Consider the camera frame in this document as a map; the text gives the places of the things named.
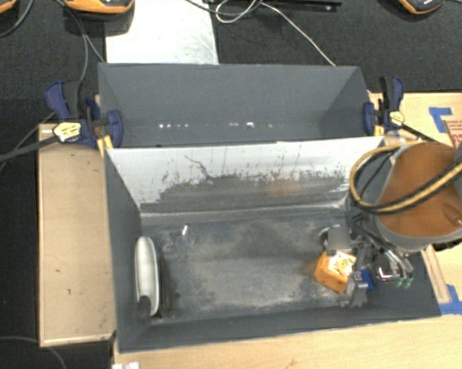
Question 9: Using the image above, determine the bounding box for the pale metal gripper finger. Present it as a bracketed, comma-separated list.
[352, 270, 372, 309]
[336, 285, 358, 309]

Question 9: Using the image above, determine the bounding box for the orange box with yellow label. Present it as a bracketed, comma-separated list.
[312, 248, 360, 296]

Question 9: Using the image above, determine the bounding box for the grey and white small thing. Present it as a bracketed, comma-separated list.
[318, 224, 352, 253]

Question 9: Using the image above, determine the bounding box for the grey metal bin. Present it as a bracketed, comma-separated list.
[96, 47, 444, 354]

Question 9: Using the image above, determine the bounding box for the clear glass thing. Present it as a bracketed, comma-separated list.
[173, 224, 197, 254]

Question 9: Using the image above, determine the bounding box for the pale wood flat board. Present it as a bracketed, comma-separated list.
[30, 120, 118, 348]

